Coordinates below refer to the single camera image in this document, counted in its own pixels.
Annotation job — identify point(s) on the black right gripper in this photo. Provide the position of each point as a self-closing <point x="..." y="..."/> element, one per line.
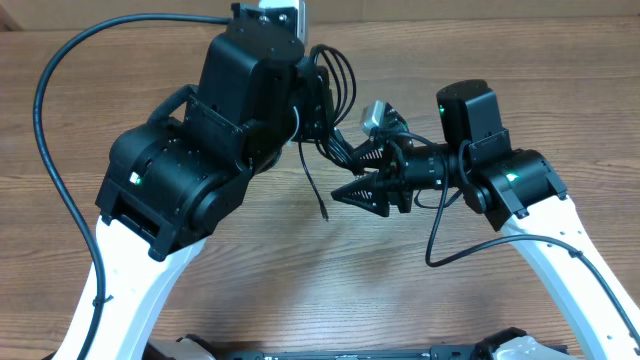
<point x="396" y="171"/>

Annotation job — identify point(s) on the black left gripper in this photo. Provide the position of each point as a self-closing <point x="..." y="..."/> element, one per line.
<point x="308" y="84"/>

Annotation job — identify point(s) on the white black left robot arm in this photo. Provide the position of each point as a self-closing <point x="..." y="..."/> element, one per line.
<point x="171" y="180"/>

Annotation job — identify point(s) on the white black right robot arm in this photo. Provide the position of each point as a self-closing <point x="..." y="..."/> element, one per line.
<point x="518" y="191"/>

